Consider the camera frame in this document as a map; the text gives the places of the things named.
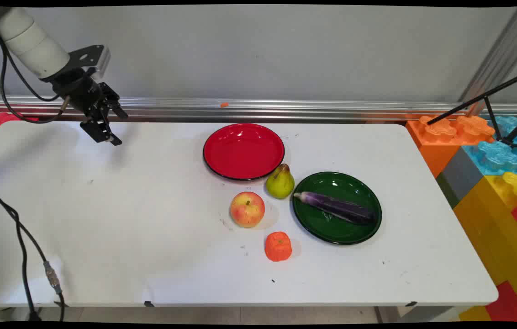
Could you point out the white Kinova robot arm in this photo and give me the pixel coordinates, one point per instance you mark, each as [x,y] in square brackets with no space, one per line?
[25,39]

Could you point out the blue giant building block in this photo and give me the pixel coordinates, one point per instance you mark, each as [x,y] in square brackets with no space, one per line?
[498,155]

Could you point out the grey table leg frame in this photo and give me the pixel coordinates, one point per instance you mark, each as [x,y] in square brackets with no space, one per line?
[418,314]

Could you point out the aluminium rail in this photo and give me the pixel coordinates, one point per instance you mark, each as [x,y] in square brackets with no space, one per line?
[286,109]

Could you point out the black tripod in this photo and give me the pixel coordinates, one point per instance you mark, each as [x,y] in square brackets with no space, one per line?
[491,98]

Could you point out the red plate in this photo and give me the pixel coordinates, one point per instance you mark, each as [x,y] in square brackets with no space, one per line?
[243,151]

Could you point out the slanted aluminium post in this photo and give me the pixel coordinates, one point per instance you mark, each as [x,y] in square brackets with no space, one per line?
[500,55]

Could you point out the grey giant building block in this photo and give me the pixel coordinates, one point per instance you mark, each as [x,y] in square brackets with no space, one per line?
[461,176]

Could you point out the dark green plate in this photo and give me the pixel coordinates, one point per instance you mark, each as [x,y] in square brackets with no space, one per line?
[331,224]

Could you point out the yellow giant building block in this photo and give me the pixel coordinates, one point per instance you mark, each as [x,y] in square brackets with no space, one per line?
[496,219]

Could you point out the green toy pear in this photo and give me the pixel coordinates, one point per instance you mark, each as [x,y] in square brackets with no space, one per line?
[280,184]

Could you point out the red yellow toy apple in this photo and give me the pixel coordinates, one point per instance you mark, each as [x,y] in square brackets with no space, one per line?
[247,209]

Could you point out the red giant building block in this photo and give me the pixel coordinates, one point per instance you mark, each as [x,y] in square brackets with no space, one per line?
[509,304]

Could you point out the orange giant building block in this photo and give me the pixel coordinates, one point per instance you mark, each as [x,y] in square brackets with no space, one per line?
[436,141]

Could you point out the orange toy tangerine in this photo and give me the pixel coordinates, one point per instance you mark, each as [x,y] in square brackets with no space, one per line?
[278,246]

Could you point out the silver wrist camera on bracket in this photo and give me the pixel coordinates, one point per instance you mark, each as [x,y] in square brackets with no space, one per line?
[89,55]

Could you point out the purple toy eggplant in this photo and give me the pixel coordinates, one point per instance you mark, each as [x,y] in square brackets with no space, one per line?
[338,208]

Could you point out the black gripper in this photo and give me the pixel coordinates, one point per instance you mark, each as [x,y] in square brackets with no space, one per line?
[80,89]

